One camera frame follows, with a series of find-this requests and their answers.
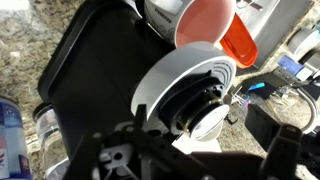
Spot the black white coffee maker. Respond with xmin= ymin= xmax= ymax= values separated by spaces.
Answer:
xmin=38 ymin=0 xmax=236 ymax=155

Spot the silver metal coffee filter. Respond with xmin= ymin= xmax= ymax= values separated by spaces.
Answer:
xmin=187 ymin=104 xmax=230 ymax=142

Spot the blue white canister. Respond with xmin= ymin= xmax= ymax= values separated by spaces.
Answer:
xmin=0 ymin=98 xmax=33 ymax=180

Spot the clear glass jar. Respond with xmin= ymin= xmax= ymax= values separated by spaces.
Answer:
xmin=32 ymin=103 xmax=69 ymax=180

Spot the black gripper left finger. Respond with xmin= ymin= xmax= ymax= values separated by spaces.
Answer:
xmin=134 ymin=104 xmax=147 ymax=129

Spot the orange plastic scoop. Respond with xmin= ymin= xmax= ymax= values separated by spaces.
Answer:
xmin=220 ymin=14 xmax=258 ymax=69

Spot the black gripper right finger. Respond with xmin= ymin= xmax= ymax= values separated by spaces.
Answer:
xmin=245 ymin=104 xmax=280 ymax=151

